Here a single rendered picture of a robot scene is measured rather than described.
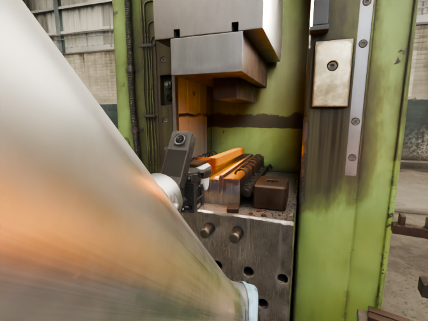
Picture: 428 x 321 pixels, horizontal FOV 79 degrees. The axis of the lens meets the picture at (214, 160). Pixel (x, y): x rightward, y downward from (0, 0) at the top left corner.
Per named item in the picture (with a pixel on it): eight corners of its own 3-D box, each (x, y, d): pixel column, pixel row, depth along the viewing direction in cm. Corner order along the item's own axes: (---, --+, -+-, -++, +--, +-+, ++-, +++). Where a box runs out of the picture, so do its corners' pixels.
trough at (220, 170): (222, 179, 71) (222, 175, 71) (204, 178, 73) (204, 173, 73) (252, 156, 110) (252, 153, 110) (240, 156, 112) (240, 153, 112)
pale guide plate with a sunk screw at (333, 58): (348, 106, 69) (353, 37, 66) (311, 106, 72) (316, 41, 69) (346, 106, 71) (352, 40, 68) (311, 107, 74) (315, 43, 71)
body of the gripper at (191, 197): (175, 199, 59) (144, 220, 48) (173, 163, 58) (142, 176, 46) (206, 203, 57) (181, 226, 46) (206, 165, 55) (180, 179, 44)
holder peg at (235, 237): (239, 245, 62) (239, 234, 61) (228, 243, 63) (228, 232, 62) (243, 237, 66) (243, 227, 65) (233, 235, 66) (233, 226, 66)
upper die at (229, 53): (242, 71, 65) (242, 30, 63) (171, 75, 71) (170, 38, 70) (266, 87, 104) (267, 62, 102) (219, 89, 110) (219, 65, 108)
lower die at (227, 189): (239, 206, 71) (240, 176, 69) (174, 199, 77) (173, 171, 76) (263, 174, 110) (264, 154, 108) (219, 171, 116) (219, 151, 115)
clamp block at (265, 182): (285, 212, 67) (286, 188, 66) (252, 208, 70) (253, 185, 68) (288, 198, 78) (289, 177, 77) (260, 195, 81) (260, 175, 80)
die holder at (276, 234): (284, 381, 68) (293, 222, 60) (159, 340, 81) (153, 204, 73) (294, 266, 120) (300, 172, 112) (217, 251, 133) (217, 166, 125)
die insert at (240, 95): (237, 99, 76) (237, 77, 75) (213, 99, 79) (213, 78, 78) (255, 102, 104) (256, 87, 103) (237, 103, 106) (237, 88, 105)
